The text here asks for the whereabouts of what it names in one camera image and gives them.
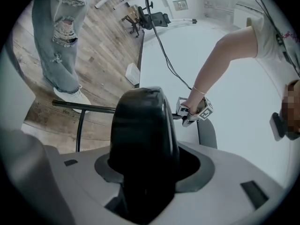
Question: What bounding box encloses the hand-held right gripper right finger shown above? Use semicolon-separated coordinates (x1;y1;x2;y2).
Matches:
150;141;290;225

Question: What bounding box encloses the thin gold bracelet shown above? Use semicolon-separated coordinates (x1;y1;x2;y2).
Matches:
192;85;207;95

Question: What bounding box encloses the black head-worn camera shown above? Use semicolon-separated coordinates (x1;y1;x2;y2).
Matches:
269;111;300;142

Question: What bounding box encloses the black cable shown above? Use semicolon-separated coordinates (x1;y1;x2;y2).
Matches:
144;0;193;90
252;0;300;77

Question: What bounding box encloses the grey wall panel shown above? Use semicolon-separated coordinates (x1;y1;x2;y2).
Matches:
172;0;189;11

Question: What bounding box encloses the white metal table leg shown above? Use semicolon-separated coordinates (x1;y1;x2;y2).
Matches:
168;18;198;25

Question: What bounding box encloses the white floor box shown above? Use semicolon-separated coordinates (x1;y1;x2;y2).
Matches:
125;63;141;84

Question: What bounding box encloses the white sneaker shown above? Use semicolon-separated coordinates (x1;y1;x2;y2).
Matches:
53;84;92;114

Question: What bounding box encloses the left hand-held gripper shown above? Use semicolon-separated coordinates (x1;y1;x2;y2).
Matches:
176;96;214;128

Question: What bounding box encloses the person's ripped jeans leg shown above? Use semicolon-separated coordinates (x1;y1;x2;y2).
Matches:
31;0;94;95

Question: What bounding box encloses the tan seat office chair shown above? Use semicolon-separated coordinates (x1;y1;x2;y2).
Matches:
121;5;141;29

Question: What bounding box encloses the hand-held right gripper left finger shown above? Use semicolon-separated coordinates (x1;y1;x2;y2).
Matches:
44;145;128;220

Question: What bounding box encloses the person's head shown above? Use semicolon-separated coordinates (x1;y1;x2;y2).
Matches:
282;80;300;133

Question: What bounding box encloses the person's left forearm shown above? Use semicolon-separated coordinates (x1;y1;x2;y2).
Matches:
191;26;258;96

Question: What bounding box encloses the person's left hand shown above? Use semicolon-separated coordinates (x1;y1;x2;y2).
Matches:
180;90;207;115

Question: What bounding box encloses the person's white t-shirt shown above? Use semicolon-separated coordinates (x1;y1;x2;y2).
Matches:
246;8;300;84

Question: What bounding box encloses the black mesh office chair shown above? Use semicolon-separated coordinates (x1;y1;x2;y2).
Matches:
137;1;170;38

